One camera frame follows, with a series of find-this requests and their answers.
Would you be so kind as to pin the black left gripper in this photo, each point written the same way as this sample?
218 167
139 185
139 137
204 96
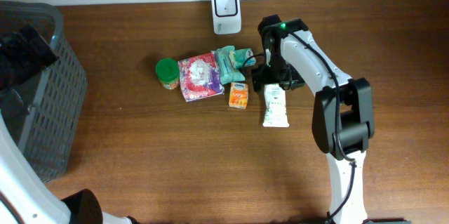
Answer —
17 61

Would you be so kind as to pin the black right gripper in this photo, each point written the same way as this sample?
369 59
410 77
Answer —
275 81

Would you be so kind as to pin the orange tissue pack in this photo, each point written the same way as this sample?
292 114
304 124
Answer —
238 97

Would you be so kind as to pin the white floral cream tube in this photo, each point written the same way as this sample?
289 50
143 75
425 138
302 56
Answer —
276 112

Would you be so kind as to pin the pink purple tissue pack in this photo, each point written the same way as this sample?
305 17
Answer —
200 77

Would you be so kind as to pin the green lid jar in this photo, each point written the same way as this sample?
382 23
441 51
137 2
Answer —
168 73

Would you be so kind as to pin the small teal tissue pack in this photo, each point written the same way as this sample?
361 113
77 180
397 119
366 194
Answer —
242 58

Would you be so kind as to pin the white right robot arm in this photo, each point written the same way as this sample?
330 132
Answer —
343 118

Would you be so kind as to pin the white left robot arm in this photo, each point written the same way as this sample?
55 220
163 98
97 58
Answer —
28 200

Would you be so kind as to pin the white barcode scanner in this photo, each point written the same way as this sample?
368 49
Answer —
226 16

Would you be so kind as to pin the teal wet wipes pack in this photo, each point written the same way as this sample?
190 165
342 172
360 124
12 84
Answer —
228 72

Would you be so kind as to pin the grey plastic basket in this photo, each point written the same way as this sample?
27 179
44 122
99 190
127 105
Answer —
41 114

